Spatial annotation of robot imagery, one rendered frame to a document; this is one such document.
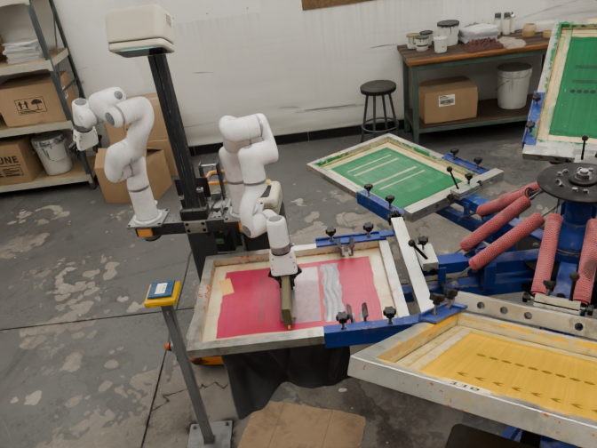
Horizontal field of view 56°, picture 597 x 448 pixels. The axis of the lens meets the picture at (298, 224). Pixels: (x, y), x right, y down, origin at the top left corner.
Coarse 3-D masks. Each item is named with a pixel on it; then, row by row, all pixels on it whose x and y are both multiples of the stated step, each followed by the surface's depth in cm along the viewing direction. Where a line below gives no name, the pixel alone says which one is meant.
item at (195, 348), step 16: (384, 240) 238; (208, 256) 244; (224, 256) 243; (240, 256) 241; (256, 256) 241; (304, 256) 241; (384, 256) 228; (208, 272) 234; (208, 288) 224; (400, 288) 209; (208, 304) 221; (400, 304) 201; (192, 336) 201; (256, 336) 196; (272, 336) 195; (288, 336) 194; (304, 336) 193; (320, 336) 192; (192, 352) 195; (208, 352) 195; (224, 352) 195; (240, 352) 196
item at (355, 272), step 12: (300, 264) 237; (312, 264) 236; (348, 264) 232; (360, 264) 231; (228, 276) 236; (240, 276) 235; (252, 276) 233; (300, 276) 229; (312, 276) 228; (348, 276) 225; (360, 276) 224; (372, 276) 223; (240, 288) 228; (300, 288) 223; (312, 288) 222; (228, 300) 222
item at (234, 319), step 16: (352, 288) 218; (368, 288) 217; (224, 304) 220; (240, 304) 219; (304, 304) 214; (320, 304) 213; (352, 304) 210; (368, 304) 209; (224, 320) 212; (240, 320) 211; (304, 320) 206; (320, 320) 205; (368, 320) 202; (224, 336) 204
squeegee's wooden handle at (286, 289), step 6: (282, 276) 214; (288, 276) 214; (282, 282) 211; (288, 282) 211; (282, 288) 208; (288, 288) 207; (282, 294) 205; (288, 294) 204; (282, 300) 202; (288, 300) 201; (282, 306) 199; (288, 306) 198; (282, 312) 198; (288, 312) 198; (288, 318) 199; (288, 324) 201
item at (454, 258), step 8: (440, 256) 214; (448, 256) 214; (456, 256) 213; (464, 256) 212; (440, 264) 210; (448, 264) 210; (456, 264) 210; (464, 264) 210; (424, 272) 212; (448, 272) 212; (456, 272) 212
